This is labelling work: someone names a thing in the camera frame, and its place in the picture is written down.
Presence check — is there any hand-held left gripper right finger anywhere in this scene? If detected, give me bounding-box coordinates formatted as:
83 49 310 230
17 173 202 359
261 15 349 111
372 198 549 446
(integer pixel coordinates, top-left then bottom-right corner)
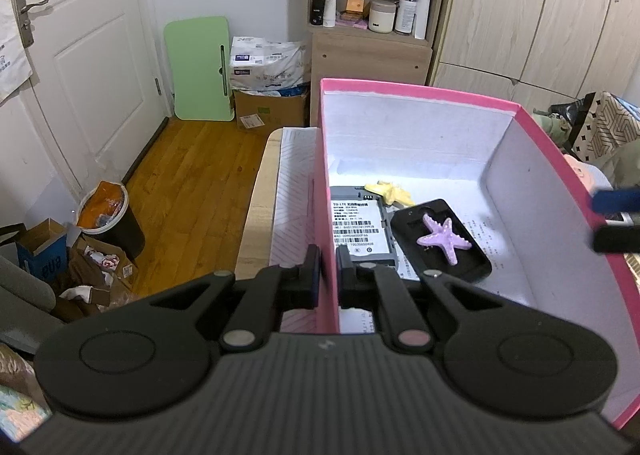
336 245 506 353

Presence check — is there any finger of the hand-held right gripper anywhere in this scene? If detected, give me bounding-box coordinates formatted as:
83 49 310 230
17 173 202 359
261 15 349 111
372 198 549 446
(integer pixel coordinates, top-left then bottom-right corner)
591 188 640 214
592 222 640 254

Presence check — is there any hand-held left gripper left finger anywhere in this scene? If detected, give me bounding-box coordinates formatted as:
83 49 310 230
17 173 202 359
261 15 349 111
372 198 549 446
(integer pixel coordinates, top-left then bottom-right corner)
145 244 322 353

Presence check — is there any white portable wifi router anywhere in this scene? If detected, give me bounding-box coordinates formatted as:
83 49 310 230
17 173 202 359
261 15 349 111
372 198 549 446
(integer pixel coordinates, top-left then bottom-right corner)
330 185 423 281

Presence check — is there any yellow starfish hair clip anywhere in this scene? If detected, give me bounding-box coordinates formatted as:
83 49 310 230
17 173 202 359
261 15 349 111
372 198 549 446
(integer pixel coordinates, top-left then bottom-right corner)
364 180 413 208

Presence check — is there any purple starfish hair clip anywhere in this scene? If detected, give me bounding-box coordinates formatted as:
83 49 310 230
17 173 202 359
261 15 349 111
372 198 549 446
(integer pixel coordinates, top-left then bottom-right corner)
417 214 473 267

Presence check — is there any pink cardboard box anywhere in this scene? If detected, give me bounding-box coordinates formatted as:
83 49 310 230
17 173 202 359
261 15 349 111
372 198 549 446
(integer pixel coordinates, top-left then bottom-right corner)
315 78 640 431

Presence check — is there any olive green duvet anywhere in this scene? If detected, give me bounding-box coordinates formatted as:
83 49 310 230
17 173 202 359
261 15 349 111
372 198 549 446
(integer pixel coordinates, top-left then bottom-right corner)
595 140 640 188

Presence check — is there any pink round case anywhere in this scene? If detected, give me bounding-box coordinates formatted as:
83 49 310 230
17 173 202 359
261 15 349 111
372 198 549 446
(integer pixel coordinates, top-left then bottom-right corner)
564 154 603 188

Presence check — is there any geometric patterned cloth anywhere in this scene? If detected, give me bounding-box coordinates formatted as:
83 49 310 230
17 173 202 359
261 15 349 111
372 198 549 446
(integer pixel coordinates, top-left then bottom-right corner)
570 91 640 166

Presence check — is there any patterned table cloth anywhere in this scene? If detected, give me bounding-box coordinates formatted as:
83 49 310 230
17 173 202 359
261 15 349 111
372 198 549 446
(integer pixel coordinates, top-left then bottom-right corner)
270 128 323 336

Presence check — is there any wooden wardrobe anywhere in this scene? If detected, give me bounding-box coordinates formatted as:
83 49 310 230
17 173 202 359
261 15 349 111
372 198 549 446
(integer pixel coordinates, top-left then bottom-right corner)
430 0 640 108

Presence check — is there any trash bin with orange bag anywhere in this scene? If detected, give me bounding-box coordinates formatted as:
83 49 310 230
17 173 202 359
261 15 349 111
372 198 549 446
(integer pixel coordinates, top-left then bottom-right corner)
75 181 146 261

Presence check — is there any brown paper bag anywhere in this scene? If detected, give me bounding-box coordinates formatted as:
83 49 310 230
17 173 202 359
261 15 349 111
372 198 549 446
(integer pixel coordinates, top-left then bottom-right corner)
55 235 138 311

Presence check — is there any tissue paper pack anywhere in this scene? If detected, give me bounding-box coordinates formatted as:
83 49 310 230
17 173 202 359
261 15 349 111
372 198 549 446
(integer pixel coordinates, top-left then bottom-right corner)
229 36 312 92

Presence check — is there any wooden bookshelf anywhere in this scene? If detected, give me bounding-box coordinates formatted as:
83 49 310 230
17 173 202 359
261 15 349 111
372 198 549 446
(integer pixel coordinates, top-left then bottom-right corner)
306 0 453 86

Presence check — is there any green folding table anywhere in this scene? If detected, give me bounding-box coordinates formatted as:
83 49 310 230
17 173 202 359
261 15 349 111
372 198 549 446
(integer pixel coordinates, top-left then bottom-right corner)
164 16 236 122

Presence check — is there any white jar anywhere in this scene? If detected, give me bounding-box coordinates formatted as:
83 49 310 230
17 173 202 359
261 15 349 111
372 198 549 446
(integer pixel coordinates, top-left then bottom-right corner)
369 0 397 32

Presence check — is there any tall white bottle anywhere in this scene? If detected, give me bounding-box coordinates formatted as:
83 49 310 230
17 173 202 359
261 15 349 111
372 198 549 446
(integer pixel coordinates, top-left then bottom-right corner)
414 0 432 40

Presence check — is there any blue cardboard box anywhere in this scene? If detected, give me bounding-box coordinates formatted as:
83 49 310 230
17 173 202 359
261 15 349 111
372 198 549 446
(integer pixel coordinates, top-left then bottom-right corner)
15 219 70 281

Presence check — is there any small orange box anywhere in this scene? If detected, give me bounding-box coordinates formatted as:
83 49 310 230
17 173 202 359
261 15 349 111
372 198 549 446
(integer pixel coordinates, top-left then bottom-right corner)
341 0 371 21

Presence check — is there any spray can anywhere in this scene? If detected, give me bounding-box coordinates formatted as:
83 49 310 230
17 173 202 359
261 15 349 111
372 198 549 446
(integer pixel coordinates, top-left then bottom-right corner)
395 0 418 34

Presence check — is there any grey cushion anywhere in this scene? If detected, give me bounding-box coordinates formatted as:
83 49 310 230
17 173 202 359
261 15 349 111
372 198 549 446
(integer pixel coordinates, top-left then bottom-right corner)
0 255 66 353

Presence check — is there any brown fuzzy clothing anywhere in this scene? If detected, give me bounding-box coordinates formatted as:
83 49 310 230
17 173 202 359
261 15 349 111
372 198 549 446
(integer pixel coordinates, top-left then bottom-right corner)
0 342 40 388

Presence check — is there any white door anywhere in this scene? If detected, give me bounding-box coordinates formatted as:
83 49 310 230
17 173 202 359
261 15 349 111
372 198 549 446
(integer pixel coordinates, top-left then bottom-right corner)
0 0 173 191

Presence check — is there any floral blanket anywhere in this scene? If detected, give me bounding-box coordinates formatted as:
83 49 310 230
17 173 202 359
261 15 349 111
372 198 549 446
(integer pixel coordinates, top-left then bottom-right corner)
0 370 53 442

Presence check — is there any white printed tote bag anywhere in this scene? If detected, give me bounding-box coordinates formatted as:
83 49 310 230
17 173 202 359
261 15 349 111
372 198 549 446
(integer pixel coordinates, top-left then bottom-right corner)
0 0 38 103

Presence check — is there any metal door handle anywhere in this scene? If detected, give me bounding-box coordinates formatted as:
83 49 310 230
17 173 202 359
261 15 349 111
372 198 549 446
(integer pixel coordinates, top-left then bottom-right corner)
12 0 51 48

